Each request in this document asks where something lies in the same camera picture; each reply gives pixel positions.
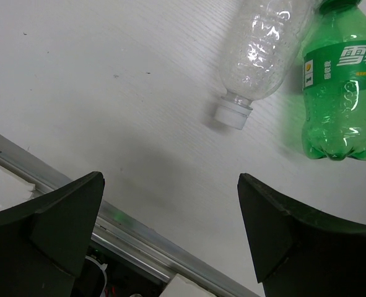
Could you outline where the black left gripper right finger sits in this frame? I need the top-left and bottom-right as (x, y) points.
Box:
(237, 173), (366, 296)

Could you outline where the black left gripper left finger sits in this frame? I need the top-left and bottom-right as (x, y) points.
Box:
(0, 171), (105, 296)

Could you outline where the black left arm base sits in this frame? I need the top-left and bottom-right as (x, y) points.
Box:
(71, 241), (167, 296)

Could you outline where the green soda bottle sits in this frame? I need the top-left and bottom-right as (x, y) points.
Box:
(302, 1), (366, 161)

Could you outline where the clear unlabelled plastic bottle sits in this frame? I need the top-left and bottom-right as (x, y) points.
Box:
(214, 0), (320, 130)

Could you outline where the aluminium front table rail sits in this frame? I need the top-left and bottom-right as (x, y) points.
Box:
(0, 135), (255, 296)

